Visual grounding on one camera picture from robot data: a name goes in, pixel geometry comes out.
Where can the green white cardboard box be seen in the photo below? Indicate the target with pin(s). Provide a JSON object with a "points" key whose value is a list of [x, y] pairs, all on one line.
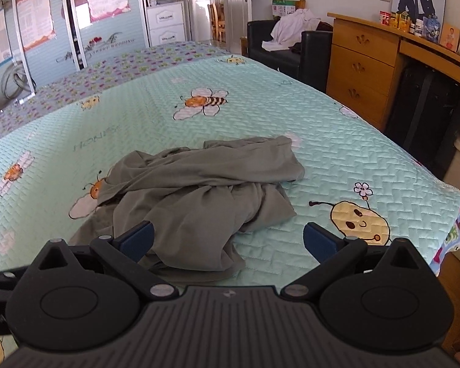
{"points": [[282, 8]]}

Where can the white cloth on armchair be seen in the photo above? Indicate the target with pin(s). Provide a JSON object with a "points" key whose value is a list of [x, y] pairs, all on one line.
{"points": [[287, 31]]}

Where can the white drawer cabinet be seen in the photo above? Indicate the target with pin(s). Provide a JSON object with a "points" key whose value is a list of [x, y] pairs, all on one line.
{"points": [[166, 23]]}

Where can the grey-green t-shirt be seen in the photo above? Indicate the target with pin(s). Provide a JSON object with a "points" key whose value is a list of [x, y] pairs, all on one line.
{"points": [[197, 201]]}

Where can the black leather armchair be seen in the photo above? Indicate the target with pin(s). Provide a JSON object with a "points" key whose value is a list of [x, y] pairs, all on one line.
{"points": [[307, 60]]}

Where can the wooden desk with drawers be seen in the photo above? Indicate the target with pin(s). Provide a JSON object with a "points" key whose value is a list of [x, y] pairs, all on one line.
{"points": [[367, 61]]}

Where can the mint bee-print bed quilt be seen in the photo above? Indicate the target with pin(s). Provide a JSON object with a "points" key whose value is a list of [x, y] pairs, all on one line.
{"points": [[44, 164]]}

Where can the items on desk top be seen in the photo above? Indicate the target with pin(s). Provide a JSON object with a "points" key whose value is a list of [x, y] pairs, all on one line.
{"points": [[427, 27]]}

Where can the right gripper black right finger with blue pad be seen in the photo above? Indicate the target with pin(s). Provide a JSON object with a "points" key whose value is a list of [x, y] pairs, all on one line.
{"points": [[383, 299]]}

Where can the small framed photo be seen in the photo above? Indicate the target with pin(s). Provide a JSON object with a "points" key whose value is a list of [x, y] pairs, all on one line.
{"points": [[449, 37]]}

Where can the purple floral bed sheet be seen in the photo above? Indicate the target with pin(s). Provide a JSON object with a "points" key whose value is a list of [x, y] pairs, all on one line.
{"points": [[101, 76]]}

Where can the white panel door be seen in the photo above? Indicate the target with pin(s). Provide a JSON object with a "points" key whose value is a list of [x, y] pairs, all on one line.
{"points": [[237, 14]]}

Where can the sliding wardrobe doors with posters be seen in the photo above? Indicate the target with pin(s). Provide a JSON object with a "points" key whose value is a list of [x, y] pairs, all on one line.
{"points": [[43, 41]]}

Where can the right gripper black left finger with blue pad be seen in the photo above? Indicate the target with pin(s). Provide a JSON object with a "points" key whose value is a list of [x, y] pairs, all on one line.
{"points": [[76, 298]]}

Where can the wooden chair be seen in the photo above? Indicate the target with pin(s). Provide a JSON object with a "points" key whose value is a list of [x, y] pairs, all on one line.
{"points": [[217, 22]]}

